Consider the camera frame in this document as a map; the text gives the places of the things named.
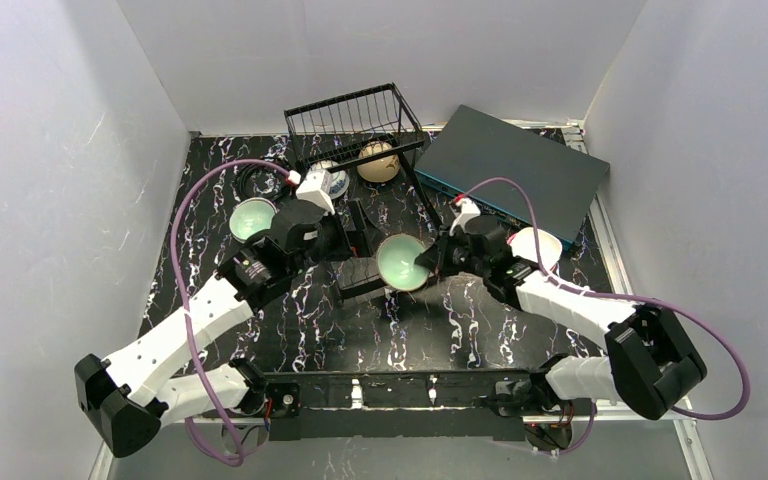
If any pale green ceramic bowl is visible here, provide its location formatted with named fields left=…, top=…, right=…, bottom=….
left=376, top=234, right=430, bottom=292

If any blue white patterned bowl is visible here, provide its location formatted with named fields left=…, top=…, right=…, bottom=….
left=312, top=160, right=350, bottom=200

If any orange bowl white inside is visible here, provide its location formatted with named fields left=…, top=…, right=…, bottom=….
left=507, top=227, right=563, bottom=272

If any green lined ceramic bowl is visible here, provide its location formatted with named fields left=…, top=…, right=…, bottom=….
left=228, top=197, right=277, bottom=242

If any black wire dish rack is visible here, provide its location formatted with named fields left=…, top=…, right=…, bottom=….
left=284, top=83, right=442, bottom=301

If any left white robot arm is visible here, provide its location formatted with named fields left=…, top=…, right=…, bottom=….
left=74, top=200, right=384, bottom=458

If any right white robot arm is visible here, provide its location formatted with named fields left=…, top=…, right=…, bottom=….
left=415, top=215, right=707, bottom=420

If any beige ceramic bowl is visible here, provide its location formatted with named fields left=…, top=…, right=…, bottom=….
left=356, top=141, right=401, bottom=183

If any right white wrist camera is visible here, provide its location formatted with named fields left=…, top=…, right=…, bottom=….
left=449, top=195, right=481, bottom=235

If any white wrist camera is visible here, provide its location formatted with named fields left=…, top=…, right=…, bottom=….
left=296, top=170, right=335, bottom=214
left=449, top=195, right=481, bottom=235

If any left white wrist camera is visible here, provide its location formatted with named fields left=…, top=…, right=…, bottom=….
left=296, top=170, right=335, bottom=214

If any coiled black cable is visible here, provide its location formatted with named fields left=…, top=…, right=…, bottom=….
left=234, top=157, right=296, bottom=203

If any grey teal network switch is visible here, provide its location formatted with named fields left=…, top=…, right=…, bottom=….
left=415, top=105, right=610, bottom=248

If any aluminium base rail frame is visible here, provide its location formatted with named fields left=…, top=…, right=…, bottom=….
left=91, top=370, right=713, bottom=480

